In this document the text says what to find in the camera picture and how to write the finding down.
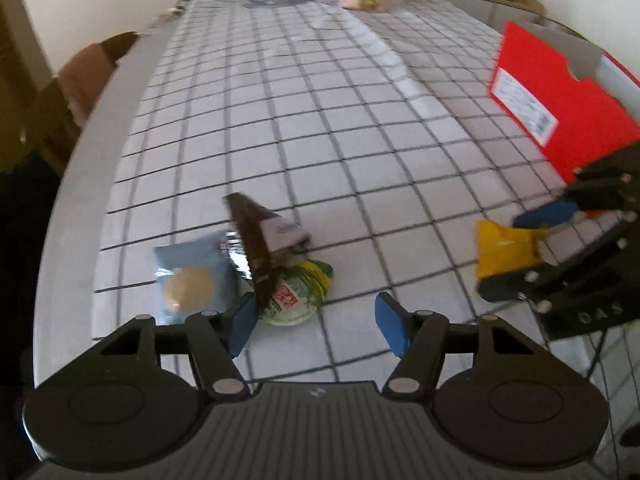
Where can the green jelly cup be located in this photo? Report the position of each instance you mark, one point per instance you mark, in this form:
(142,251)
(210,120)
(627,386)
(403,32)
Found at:
(295,295)

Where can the wooden chair with pink cushion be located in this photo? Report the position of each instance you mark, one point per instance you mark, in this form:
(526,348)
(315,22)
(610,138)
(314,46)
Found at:
(80,80)

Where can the white checked tablecloth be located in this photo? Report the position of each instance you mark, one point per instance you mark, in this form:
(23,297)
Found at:
(325,110)

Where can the light blue cookie packet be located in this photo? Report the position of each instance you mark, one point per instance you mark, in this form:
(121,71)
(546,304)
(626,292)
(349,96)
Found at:
(200,260)

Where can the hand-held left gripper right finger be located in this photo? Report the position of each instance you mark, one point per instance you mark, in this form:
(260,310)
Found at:
(392,326)

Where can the yellow snack packet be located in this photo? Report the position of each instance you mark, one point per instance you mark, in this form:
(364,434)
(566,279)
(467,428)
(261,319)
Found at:
(500,250)

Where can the red cardboard box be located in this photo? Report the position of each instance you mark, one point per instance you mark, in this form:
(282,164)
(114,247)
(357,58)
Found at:
(590,110)

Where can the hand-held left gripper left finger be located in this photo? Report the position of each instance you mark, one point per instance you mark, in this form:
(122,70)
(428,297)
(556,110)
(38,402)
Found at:
(242,321)

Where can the brown chocolate packet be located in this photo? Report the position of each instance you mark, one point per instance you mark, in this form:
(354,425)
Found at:
(252,250)

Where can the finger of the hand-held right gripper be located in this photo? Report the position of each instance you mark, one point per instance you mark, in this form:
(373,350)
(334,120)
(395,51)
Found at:
(510,287)
(545,212)

